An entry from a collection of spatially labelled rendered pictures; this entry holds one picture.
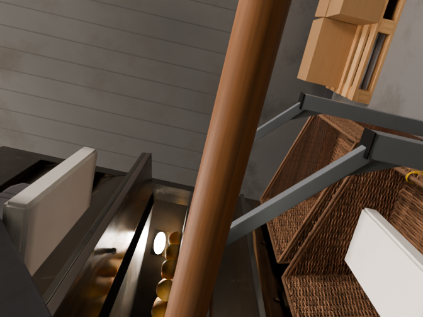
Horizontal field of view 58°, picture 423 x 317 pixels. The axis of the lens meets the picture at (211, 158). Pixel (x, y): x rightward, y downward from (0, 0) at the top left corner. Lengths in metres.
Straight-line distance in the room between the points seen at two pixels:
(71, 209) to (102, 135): 3.87
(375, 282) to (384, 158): 0.47
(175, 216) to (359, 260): 1.70
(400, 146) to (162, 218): 1.40
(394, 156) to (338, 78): 2.79
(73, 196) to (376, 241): 0.13
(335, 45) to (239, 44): 3.17
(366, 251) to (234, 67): 0.12
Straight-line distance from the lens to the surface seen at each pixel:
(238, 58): 0.23
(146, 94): 3.86
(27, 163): 1.87
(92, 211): 1.47
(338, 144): 1.80
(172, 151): 3.94
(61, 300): 0.83
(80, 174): 0.17
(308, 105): 1.08
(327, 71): 3.38
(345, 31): 3.41
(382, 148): 0.63
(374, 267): 0.18
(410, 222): 1.19
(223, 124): 0.23
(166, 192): 1.82
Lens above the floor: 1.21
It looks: 3 degrees down
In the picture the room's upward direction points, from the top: 78 degrees counter-clockwise
